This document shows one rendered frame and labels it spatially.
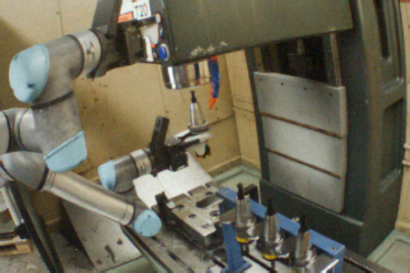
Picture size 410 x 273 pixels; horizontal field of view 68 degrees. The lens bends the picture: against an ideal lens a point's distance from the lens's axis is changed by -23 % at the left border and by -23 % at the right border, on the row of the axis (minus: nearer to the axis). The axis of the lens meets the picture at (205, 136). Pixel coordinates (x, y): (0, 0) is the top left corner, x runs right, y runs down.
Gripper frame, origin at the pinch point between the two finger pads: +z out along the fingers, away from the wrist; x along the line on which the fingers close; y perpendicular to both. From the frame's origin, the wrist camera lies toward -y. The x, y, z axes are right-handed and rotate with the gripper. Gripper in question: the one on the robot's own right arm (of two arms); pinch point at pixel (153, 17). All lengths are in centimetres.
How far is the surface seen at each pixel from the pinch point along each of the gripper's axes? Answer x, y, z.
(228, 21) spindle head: 10.1, 4.0, 12.7
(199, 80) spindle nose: -9.1, 21.4, 29.0
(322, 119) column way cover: 18, 45, 64
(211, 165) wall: -73, 105, 136
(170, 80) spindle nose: -16.5, 20.3, 26.4
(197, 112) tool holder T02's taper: -13.9, 32.3, 33.0
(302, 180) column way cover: 7, 76, 72
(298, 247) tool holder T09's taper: 27, 48, -4
